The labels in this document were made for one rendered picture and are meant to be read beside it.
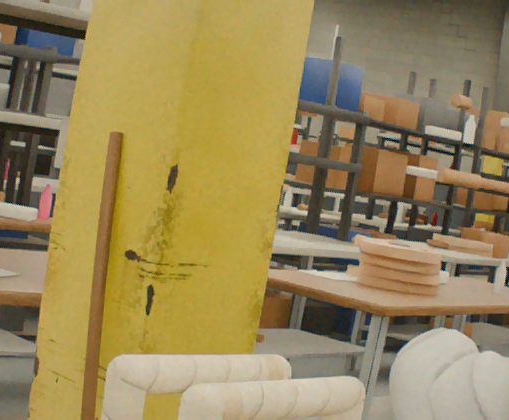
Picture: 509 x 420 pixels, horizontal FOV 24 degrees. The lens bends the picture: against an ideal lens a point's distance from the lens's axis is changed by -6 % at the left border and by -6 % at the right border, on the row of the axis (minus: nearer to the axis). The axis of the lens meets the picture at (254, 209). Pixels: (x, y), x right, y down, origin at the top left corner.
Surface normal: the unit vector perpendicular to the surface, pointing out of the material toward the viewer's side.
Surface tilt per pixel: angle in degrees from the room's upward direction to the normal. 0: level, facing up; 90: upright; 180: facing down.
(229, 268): 90
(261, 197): 90
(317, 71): 90
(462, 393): 74
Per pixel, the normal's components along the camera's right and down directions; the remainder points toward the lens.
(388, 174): 0.76, 0.17
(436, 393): -0.49, -0.28
